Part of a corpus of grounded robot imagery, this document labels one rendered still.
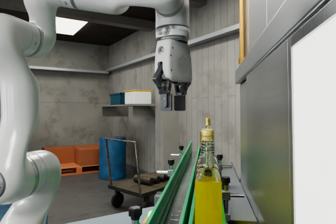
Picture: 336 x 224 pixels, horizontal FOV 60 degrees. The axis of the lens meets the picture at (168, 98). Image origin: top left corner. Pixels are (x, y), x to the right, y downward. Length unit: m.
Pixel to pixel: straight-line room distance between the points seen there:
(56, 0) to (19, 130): 0.36
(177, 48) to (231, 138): 3.40
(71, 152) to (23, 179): 6.33
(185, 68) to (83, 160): 6.09
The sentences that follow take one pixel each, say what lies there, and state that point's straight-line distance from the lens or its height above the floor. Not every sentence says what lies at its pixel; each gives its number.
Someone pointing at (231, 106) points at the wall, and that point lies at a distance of 4.03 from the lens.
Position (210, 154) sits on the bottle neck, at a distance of 0.64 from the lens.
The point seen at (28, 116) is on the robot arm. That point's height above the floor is 1.37.
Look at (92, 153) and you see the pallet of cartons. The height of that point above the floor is 0.41.
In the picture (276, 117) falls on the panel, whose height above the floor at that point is 1.37.
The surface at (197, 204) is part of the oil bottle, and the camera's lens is 0.65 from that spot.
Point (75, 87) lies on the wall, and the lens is 7.92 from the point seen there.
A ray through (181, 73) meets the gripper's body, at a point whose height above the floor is 1.47.
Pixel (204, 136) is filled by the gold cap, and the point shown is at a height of 1.32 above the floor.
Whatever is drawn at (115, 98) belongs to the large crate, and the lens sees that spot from 5.76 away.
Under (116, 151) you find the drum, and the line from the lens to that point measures 5.94.
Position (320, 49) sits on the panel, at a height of 1.45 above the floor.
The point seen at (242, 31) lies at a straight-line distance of 1.20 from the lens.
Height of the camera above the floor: 1.38
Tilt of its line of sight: 2 degrees up
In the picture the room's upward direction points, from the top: straight up
